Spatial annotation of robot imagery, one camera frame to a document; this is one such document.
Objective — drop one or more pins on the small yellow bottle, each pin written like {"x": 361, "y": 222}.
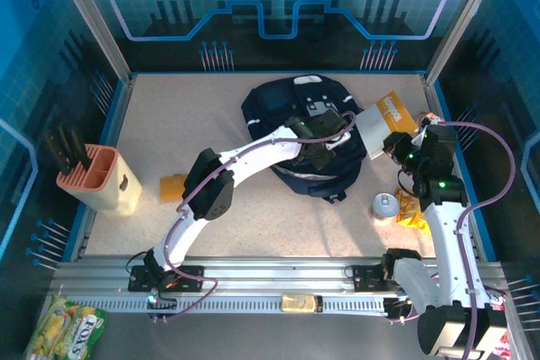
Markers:
{"x": 301, "y": 303}

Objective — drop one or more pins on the black knife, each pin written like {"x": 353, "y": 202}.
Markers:
{"x": 52, "y": 147}
{"x": 67, "y": 141}
{"x": 80, "y": 145}

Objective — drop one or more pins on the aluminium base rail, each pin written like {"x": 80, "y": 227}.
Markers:
{"x": 253, "y": 269}

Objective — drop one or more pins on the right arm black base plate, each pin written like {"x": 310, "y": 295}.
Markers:
{"x": 367, "y": 277}

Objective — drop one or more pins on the yellow snack packet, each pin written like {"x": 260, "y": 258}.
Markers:
{"x": 411, "y": 210}

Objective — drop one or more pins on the silver metal can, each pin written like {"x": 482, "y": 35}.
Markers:
{"x": 384, "y": 208}

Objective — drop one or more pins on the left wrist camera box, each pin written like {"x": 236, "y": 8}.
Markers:
{"x": 337, "y": 143}

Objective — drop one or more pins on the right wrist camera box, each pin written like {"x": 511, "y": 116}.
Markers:
{"x": 422, "y": 138}

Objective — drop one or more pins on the small orange pouch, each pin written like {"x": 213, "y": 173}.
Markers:
{"x": 171, "y": 187}

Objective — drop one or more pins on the navy blue backpack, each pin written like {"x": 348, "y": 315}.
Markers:
{"x": 270, "y": 124}

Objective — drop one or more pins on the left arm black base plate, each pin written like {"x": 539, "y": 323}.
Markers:
{"x": 139, "y": 282}

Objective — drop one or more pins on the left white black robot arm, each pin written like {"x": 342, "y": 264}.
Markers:
{"x": 253, "y": 157}

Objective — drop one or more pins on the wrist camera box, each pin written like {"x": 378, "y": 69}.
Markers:
{"x": 422, "y": 138}
{"x": 337, "y": 143}

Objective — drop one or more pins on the pink beige organizer holder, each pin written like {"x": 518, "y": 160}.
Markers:
{"x": 101, "y": 166}

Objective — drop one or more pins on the orange white notebook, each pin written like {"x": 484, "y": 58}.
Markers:
{"x": 379, "y": 124}

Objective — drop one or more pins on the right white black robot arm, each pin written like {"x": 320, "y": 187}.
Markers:
{"x": 447, "y": 250}

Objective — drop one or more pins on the aluminium frame post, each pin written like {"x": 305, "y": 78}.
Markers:
{"x": 93, "y": 18}
{"x": 463, "y": 18}

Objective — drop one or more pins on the green Fox's candy bag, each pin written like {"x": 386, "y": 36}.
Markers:
{"x": 63, "y": 330}

